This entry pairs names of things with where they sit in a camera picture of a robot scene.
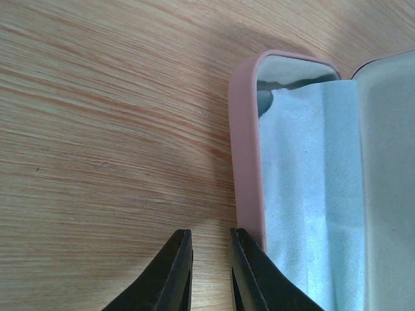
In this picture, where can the pink glasses case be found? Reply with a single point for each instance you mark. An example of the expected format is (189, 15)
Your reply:
(385, 94)

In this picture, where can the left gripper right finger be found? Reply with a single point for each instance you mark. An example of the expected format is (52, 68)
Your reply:
(256, 283)

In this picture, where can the light blue cleaning cloth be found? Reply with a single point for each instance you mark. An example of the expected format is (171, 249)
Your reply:
(312, 185)

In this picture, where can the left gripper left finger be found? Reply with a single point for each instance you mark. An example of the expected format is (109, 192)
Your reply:
(166, 283)

